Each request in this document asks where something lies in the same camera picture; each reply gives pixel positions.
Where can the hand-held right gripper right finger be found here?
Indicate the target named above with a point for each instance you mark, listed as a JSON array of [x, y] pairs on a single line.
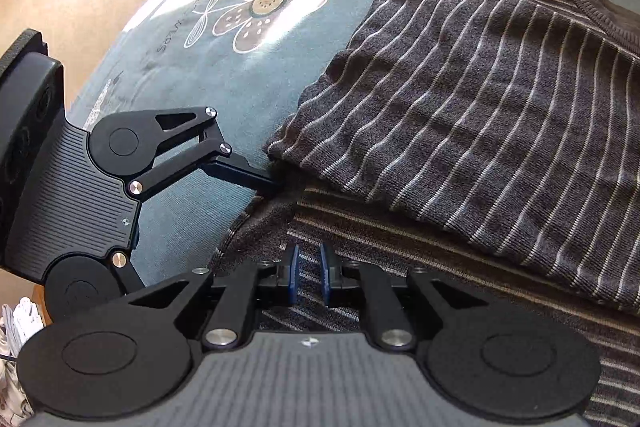
[[325, 274]]

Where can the wooden bed side rail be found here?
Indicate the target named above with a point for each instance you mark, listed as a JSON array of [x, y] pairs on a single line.
[[41, 302]]

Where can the grey striped sweater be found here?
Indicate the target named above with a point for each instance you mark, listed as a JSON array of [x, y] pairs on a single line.
[[450, 132]]

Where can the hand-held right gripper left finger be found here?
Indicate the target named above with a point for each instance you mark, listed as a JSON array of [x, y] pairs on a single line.
[[294, 274]]

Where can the white patterned cloth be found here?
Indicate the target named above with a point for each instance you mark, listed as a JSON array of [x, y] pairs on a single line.
[[15, 357]]

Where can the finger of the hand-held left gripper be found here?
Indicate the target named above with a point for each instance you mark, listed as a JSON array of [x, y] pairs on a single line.
[[127, 272], [240, 174]]

